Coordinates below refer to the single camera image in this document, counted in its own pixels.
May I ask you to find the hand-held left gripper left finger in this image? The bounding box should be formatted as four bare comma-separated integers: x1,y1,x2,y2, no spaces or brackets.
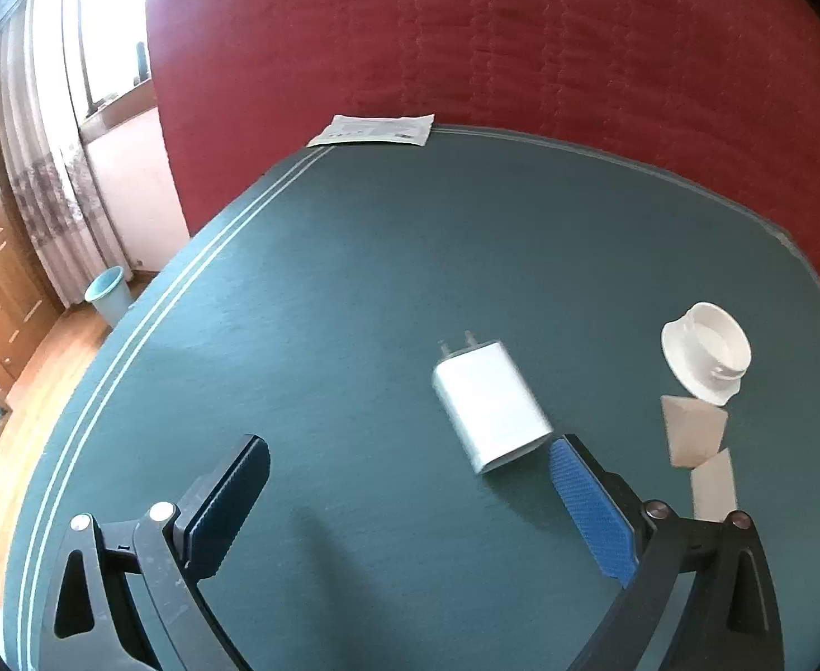
36,433,272,671

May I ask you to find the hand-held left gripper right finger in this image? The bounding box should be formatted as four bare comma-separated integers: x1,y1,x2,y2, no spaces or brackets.
548,433,785,671

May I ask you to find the white charger plug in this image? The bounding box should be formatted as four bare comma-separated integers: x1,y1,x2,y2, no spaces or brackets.
430,330,556,476

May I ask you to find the tan wooden wedge block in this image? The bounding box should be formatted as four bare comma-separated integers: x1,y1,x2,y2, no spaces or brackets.
660,395,729,469

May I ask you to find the white plastic cap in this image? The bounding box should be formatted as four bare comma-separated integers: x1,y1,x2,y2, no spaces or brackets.
660,302,753,408

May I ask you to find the blue trash bin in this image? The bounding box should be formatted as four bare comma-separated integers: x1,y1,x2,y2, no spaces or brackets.
84,267,133,329

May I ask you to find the patterned curtain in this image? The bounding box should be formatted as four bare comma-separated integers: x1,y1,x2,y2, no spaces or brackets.
0,0,137,309

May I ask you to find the white paper packet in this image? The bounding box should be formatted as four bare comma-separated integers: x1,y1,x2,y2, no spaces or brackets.
306,113,436,149

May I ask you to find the red quilted bedspread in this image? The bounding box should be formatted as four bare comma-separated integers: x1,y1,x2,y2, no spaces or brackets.
145,0,820,326

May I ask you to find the window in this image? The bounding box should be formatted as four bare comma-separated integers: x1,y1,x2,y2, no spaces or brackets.
67,0,157,128

